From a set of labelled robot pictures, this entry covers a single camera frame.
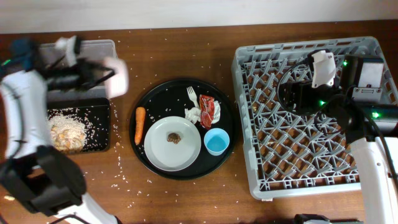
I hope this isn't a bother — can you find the white bowl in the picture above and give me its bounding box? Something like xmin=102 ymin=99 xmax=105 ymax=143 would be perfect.
xmin=103 ymin=57 xmax=129 ymax=99

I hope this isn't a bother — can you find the rice and nuts pile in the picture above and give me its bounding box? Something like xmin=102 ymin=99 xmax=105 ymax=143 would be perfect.
xmin=47 ymin=108 xmax=89 ymax=153

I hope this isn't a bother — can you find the orange carrot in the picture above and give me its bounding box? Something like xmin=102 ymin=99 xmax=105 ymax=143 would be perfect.
xmin=134 ymin=107 xmax=146 ymax=145

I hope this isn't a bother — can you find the red snack wrapper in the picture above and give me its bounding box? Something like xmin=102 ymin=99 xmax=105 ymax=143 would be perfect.
xmin=200 ymin=95 xmax=221 ymax=129

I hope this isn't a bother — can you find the light blue cup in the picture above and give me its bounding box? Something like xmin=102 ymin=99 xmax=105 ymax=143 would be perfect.
xmin=203 ymin=128 xmax=230 ymax=156

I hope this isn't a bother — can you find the white plastic fork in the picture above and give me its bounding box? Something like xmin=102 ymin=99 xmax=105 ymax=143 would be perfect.
xmin=187 ymin=86 xmax=200 ymax=109

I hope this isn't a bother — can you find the brown food lump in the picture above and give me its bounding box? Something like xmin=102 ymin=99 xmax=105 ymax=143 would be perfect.
xmin=167 ymin=133 xmax=181 ymax=144

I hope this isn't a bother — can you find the white napkin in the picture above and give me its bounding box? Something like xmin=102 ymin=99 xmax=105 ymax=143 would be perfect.
xmin=185 ymin=107 xmax=201 ymax=124

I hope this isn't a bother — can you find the grey round plate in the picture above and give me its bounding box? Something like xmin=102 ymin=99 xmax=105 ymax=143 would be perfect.
xmin=144 ymin=116 xmax=201 ymax=172

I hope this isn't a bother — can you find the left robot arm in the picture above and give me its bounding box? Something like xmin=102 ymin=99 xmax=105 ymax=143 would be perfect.
xmin=1 ymin=36 xmax=129 ymax=223

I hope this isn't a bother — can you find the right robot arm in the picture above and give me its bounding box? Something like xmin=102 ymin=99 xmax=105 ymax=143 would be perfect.
xmin=277 ymin=50 xmax=397 ymax=223

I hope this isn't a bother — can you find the grey dishwasher rack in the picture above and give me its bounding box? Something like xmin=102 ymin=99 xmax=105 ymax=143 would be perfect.
xmin=231 ymin=37 xmax=397 ymax=200

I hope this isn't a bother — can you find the clear plastic bin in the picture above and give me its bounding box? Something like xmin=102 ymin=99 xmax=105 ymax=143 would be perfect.
xmin=40 ymin=39 xmax=118 ymax=103

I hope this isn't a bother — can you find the black rectangular tray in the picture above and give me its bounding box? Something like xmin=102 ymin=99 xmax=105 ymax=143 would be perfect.
xmin=48 ymin=98 xmax=110 ymax=154

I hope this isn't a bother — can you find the round black serving tray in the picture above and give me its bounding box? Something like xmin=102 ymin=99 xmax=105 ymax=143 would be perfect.
xmin=129 ymin=78 xmax=239 ymax=180

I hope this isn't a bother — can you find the peanut on table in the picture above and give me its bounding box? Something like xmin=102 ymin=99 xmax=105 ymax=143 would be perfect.
xmin=4 ymin=195 xmax=15 ymax=201

